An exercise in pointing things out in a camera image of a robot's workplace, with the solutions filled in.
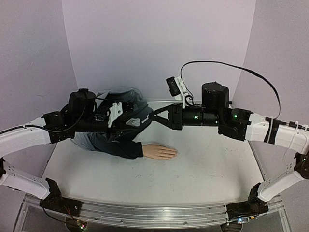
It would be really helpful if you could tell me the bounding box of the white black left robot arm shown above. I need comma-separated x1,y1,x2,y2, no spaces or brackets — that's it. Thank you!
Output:
0,88,140,217

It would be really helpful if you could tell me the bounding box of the aluminium front rail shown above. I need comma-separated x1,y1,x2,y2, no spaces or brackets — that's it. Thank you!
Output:
23,198,287,224

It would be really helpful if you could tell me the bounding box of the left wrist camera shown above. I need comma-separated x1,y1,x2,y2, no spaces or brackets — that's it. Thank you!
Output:
108,102,123,128

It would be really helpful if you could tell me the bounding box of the black right camera cable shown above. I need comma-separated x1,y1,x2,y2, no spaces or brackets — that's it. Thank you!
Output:
180,60,282,119

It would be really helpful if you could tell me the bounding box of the mannequin hand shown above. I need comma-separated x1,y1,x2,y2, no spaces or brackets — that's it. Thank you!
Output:
142,144,178,160

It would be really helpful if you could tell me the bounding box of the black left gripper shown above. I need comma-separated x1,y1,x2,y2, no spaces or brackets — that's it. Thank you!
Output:
75,114,139,144

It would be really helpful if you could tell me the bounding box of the aluminium table edge strip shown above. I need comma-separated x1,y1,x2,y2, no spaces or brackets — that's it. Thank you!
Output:
142,98,234,105

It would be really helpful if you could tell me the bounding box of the dark jacket with grey lining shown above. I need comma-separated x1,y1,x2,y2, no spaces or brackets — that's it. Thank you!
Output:
71,87,152,160

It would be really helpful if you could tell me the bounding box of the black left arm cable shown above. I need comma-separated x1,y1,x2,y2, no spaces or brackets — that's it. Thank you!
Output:
0,96,97,136

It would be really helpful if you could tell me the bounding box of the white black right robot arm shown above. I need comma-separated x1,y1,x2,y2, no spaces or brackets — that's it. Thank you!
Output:
149,82,309,223

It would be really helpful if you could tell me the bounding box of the clear nail polish bottle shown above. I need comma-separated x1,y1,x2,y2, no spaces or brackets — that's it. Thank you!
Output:
126,118,140,127

